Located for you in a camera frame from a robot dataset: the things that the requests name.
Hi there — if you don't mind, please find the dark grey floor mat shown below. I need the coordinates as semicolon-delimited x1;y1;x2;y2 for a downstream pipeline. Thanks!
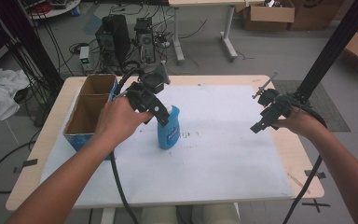
271;79;352;133

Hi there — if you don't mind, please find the blue cardboard box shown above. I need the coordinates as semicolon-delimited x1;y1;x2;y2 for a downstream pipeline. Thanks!
62;73;119;161

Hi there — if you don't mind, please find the white-legged desk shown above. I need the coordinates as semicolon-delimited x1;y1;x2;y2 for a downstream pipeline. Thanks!
167;0;266;67

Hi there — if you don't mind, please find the black floor cable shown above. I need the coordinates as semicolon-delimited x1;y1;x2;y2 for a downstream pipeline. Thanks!
0;128;43;195

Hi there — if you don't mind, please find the small white power unit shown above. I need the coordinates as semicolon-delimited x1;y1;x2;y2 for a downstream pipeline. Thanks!
78;45;91;72

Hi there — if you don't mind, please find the white cloth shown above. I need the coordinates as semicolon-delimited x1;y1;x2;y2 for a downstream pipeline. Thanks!
0;67;32;125

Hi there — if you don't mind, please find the right hand-held gripper cable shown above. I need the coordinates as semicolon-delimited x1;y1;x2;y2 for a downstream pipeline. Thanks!
281;96;328;224

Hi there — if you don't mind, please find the black cable bundle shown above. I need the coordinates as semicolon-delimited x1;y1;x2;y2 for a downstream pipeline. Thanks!
0;0;65;93

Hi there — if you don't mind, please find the hand-held gripper cable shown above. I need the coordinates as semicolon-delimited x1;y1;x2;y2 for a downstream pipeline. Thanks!
281;96;328;224
109;150;142;224

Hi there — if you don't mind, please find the large black computer tower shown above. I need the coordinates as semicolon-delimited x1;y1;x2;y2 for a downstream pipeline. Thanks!
94;14;132;68

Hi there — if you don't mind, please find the white table mat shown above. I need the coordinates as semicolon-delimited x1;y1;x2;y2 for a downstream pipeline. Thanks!
40;83;294;209

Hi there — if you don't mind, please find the blue plastic bottle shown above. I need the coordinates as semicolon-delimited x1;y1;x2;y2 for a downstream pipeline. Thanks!
156;104;182;151

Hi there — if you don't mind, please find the small black computer tower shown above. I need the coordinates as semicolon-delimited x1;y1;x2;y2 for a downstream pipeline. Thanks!
133;17;158;65

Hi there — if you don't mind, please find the person's right hand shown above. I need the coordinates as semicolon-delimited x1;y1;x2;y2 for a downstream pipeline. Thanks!
271;106;325;140

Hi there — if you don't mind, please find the left hand-held gripper cable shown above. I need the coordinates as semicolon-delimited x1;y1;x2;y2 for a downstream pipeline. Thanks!
109;150;142;224

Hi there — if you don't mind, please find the light wooden table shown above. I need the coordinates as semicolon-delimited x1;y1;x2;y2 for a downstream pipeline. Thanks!
5;74;326;213

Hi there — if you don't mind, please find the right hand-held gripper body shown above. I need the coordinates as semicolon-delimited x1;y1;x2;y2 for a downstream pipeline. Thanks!
251;70;296;126

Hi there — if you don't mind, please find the closed cardboard box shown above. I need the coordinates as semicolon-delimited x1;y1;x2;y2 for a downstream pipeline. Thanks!
288;0;346;32

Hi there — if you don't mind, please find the person's left hand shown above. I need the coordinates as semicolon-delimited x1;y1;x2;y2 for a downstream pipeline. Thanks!
93;96;155;151

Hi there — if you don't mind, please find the open cardboard box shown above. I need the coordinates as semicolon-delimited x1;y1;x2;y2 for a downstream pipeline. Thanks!
241;0;296;33

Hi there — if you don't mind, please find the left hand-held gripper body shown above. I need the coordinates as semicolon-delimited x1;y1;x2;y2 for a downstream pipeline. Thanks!
115;60;172;117

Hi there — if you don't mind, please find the black metal stand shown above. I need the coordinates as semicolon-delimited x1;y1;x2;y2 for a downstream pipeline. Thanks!
294;0;358;105

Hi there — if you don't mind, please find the round white table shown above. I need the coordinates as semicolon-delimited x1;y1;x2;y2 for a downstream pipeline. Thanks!
21;0;82;21

